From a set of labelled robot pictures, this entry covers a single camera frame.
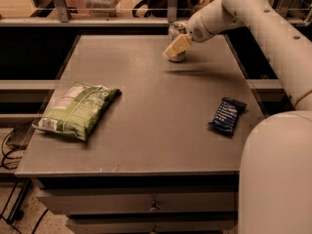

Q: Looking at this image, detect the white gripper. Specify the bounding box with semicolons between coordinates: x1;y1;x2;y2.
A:
163;3;226;60

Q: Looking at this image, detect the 7up soda can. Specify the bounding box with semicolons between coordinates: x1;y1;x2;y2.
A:
168;21;186;62

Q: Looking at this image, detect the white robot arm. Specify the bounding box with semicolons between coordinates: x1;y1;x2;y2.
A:
164;0;312;234

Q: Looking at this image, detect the dark blue snack packet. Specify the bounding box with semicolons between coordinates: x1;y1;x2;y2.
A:
208;97;247;137

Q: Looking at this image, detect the green chip bag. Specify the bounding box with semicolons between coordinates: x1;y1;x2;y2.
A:
33;82;121;141

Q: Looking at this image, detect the grey drawer cabinet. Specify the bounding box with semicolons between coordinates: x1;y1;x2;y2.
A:
17;35;262;234

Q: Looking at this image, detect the metal railing shelf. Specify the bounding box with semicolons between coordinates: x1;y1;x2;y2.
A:
0;0;312;28

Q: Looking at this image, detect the black cables left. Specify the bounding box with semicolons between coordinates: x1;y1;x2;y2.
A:
0;120;49;234

